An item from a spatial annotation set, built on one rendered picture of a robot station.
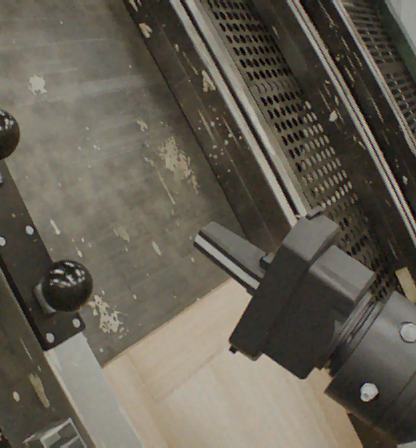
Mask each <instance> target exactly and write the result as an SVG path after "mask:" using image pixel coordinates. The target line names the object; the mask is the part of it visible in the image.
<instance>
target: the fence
mask: <svg viewBox="0 0 416 448"><path fill-rule="evenodd" d="M0 325H1V327H2V329H3V330H4V332H5V334H6V336H7V338H8V340H9V342H10V344H11V346H12V348H13V349H14V351H15V353H16V354H17V356H18V358H19V360H20V362H21V364H22V366H23V368H24V370H25V372H26V374H27V375H28V377H29V379H30V381H31V383H32V384H33V386H34V388H35V390H36V391H37V393H38V395H39V397H40V399H41V401H42V402H43V404H44V406H45V407H46V409H47V411H48V413H49V415H50V417H51V419H52V420H53V421H57V420H60V419H64V418H71V420H72V421H73V423H74V425H75V427H76V429H77V431H78V432H79V434H80V436H81V438H82V440H83V441H84V442H85V444H86V446H87V447H88V448H146V447H145V445H144V443H143V441H142V439H141V438H140V436H139V435H138V433H137V431H136V429H135V428H134V426H133V424H132V422H131V420H130V418H129V417H128V415H127V413H126V411H125V410H124V408H123V406H122V404H121V403H120V401H119V399H118V397H117V395H116V393H115V391H114V390H113V389H112V387H111V386H110V384H109V383H108V381H107V379H106V377H105V375H104V373H103V371H102V369H101V367H100V365H99V363H98V362H97V360H96V358H95V357H94V355H93V353H92V351H91V349H90V347H89V345H88V343H87V341H86V339H85V337H84V335H83V333H82V332H80V333H78V334H77V335H75V336H73V337H72V338H70V339H69V338H68V340H66V341H65V342H63V343H61V344H60V345H58V346H57V347H56V348H52V349H50V350H48V351H43V349H42V348H41V346H40V344H39V342H38V340H37V338H36V336H35V334H34V332H33V330H32V328H31V326H30V324H29V323H28V322H27V320H26V318H25V316H24V314H23V312H22V310H21V308H20V306H19V304H18V302H17V300H16V298H15V297H14V295H13V293H12V291H11V288H10V285H9V283H8V281H7V279H6V277H5V275H4V273H3V272H2V270H1V268H0Z"/></svg>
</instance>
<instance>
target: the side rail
mask: <svg viewBox="0 0 416 448"><path fill-rule="evenodd" d="M370 2H371V4H372V6H373V8H374V9H375V11H376V13H377V15H378V17H379V18H380V20H381V22H382V24H383V26H384V27H383V26H381V28H382V27H383V28H385V29H386V31H387V33H388V34H389V36H390V38H391V39H392V41H393V43H394V45H395V46H396V48H397V50H398V52H399V53H400V55H401V57H402V59H403V61H404V63H405V64H406V66H407V68H408V70H409V72H410V74H411V76H412V78H413V80H414V83H415V87H416V46H415V45H414V43H413V41H412V39H411V37H410V35H409V33H408V32H407V31H406V29H405V27H404V25H403V23H402V22H401V20H400V18H399V16H398V14H397V12H396V11H395V9H394V7H393V5H392V3H391V2H390V0H370ZM377 15H376V16H377ZM380 20H379V21H380ZM387 33H386V34H387ZM384 34H385V33H384ZM386 34H385V35H386ZM388 34H387V35H388ZM391 39H390V41H391ZM392 41H391V42H392ZM394 45H393V47H394ZM387 47H388V46H387ZM389 47H390V46H389ZM389 47H388V48H389ZM391 47H392V45H391ZM391 47H390V48H391ZM393 47H392V48H393ZM394 48H395V47H394ZM414 93H415V92H414ZM415 95H416V93H415Z"/></svg>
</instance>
